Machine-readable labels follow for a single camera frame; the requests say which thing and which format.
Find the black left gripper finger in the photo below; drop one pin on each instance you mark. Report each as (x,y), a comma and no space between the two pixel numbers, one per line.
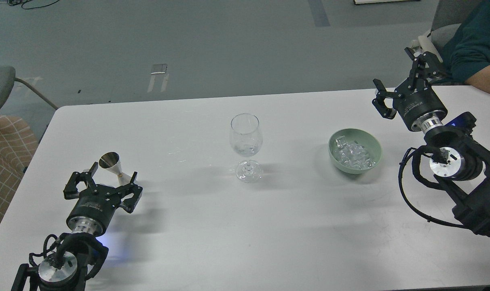
(130,192)
(71,191)

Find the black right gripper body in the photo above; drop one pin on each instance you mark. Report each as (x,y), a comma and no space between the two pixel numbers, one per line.
(420,108)

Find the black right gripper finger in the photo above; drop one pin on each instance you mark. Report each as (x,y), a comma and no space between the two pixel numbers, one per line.
(379,100)
(426,69)

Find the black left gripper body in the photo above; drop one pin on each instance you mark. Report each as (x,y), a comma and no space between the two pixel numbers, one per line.
(94,209)

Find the steel cocktail jigger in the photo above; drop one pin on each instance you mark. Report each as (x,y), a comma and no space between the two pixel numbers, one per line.
(111,162)

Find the clear ice cubes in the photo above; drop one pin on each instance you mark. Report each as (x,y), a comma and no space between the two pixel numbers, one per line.
(352,154)

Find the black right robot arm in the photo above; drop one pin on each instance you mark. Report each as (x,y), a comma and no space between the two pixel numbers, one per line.
(451,160)

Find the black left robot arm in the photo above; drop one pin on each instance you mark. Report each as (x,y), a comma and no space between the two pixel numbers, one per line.
(69,260)

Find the clear wine glass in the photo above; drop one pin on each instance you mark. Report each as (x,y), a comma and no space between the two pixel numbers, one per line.
(246,139)

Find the person in teal sweater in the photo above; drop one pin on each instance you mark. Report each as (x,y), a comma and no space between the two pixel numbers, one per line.
(467,54)

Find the green bowl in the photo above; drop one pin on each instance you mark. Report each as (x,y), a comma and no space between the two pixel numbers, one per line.
(362,137)

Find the grey white office chair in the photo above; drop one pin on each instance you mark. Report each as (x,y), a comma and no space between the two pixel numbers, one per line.
(449,15)

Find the checkered beige cloth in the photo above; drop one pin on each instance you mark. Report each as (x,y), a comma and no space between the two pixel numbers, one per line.
(18,145)

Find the metal floor plate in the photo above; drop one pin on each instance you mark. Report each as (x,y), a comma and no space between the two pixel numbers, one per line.
(158,69)

